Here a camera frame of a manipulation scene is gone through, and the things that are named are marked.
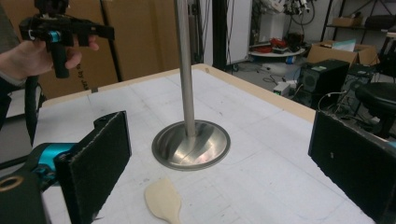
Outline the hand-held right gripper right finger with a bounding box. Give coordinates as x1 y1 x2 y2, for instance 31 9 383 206
307 109 396 224

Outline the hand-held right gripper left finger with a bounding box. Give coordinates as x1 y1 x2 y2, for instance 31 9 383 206
53 110 133 224

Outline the large brown cardboard sheet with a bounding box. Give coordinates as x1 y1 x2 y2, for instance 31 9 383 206
1 0 181 101

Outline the black round stool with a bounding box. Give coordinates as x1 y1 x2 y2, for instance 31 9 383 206
354 81 396 140

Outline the beige flat dough piece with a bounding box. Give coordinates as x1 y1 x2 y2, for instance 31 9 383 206
144 177 183 224

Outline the black computer tower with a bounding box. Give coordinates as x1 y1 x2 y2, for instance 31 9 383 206
294 59 351 110

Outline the metal stand with round base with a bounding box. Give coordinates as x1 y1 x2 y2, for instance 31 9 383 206
151 0 232 172

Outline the small white device box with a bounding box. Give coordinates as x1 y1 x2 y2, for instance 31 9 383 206
273 81 291 98

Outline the white gridded table sheet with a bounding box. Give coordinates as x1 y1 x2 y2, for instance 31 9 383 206
32 68 376 224

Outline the open brown cardboard box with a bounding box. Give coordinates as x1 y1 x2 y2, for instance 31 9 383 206
305 39 380 67

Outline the white round side table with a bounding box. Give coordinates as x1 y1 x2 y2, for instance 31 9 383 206
248 47 307 59

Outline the black metal shelf rack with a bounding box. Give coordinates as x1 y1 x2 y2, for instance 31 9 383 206
319 0 396 43

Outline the red object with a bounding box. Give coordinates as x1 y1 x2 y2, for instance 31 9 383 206
268 36 290 49

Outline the white panel board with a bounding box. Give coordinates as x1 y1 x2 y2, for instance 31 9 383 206
226 0 253 65

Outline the black hanging strap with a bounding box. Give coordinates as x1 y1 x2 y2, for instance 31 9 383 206
23 75 40 147

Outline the black upright post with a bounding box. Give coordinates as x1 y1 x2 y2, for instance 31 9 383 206
212 0 229 71

